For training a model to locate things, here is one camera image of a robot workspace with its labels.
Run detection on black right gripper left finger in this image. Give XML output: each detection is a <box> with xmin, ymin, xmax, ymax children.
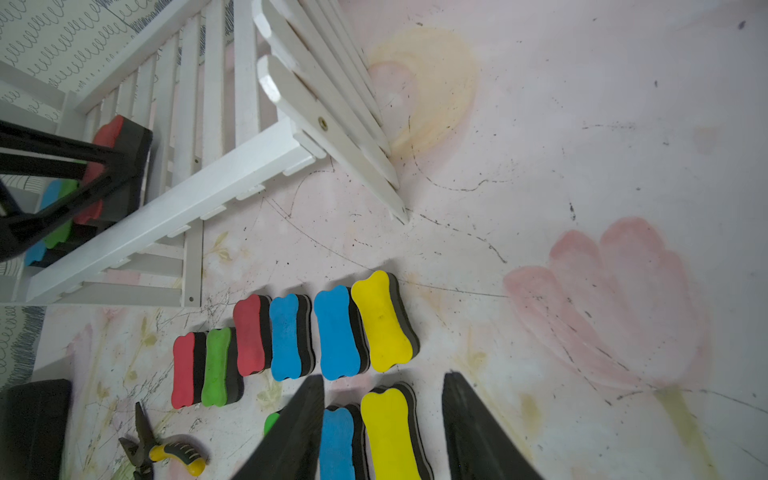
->
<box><xmin>233</xmin><ymin>375</ymin><xmax>325</xmax><ymax>479</ymax></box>

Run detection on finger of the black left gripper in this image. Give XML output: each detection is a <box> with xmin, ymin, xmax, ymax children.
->
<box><xmin>1</xmin><ymin>169</ymin><xmax>141</xmax><ymax>261</ymax></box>
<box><xmin>1</xmin><ymin>121</ymin><xmax>120</xmax><ymax>179</ymax></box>

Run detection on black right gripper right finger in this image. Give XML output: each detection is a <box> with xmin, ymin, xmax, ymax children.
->
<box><xmin>441</xmin><ymin>371</ymin><xmax>541</xmax><ymax>479</ymax></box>

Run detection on red eraser shelf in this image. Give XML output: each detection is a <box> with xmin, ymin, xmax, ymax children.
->
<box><xmin>233</xmin><ymin>294</ymin><xmax>273</xmax><ymax>377</ymax></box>
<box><xmin>71</xmin><ymin>115</ymin><xmax>154</xmax><ymax>226</ymax></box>
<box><xmin>171</xmin><ymin>332</ymin><xmax>207</xmax><ymax>409</ymax></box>

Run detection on green eraser shelf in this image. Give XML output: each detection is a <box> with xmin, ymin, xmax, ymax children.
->
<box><xmin>201</xmin><ymin>327</ymin><xmax>244</xmax><ymax>407</ymax></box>
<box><xmin>43</xmin><ymin>178</ymin><xmax>79</xmax><ymax>250</ymax></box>
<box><xmin>263</xmin><ymin>410</ymin><xmax>281</xmax><ymax>436</ymax></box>

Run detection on blue eraser shelf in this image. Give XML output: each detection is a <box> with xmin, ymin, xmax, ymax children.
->
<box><xmin>269</xmin><ymin>294</ymin><xmax>316</xmax><ymax>382</ymax></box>
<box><xmin>22</xmin><ymin>179</ymin><xmax>64</xmax><ymax>267</ymax></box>
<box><xmin>319</xmin><ymin>404</ymin><xmax>370</xmax><ymax>480</ymax></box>
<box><xmin>314</xmin><ymin>285</ymin><xmax>370</xmax><ymax>381</ymax></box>

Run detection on green eraser top shelf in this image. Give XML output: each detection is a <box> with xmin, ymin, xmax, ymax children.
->
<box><xmin>201</xmin><ymin>327</ymin><xmax>244</xmax><ymax>407</ymax></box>

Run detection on yellow eraser shelf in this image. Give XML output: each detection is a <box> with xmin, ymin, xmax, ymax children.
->
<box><xmin>361</xmin><ymin>382</ymin><xmax>434</xmax><ymax>479</ymax></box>
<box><xmin>351</xmin><ymin>270</ymin><xmax>420</xmax><ymax>373</ymax></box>

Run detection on blue eraser top shelf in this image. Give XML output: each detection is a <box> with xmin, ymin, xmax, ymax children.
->
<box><xmin>314</xmin><ymin>285</ymin><xmax>370</xmax><ymax>381</ymax></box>
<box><xmin>269</xmin><ymin>294</ymin><xmax>316</xmax><ymax>382</ymax></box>

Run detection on yellow handled pliers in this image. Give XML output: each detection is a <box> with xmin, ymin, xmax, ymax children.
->
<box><xmin>119</xmin><ymin>402</ymin><xmax>207</xmax><ymax>479</ymax></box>

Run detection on yellow eraser top shelf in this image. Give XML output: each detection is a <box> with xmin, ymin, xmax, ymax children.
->
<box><xmin>351</xmin><ymin>270</ymin><xmax>420</xmax><ymax>373</ymax></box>

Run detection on red eraser top shelf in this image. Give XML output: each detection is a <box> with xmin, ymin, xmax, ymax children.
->
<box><xmin>171</xmin><ymin>332</ymin><xmax>207</xmax><ymax>409</ymax></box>
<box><xmin>233</xmin><ymin>294</ymin><xmax>273</xmax><ymax>377</ymax></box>

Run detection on white slatted two-tier shelf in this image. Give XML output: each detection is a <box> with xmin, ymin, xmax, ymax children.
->
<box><xmin>1</xmin><ymin>1</ymin><xmax>408</xmax><ymax>307</ymax></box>

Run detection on black box at left wall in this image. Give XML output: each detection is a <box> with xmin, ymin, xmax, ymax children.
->
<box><xmin>1</xmin><ymin>379</ymin><xmax>72</xmax><ymax>479</ymax></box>

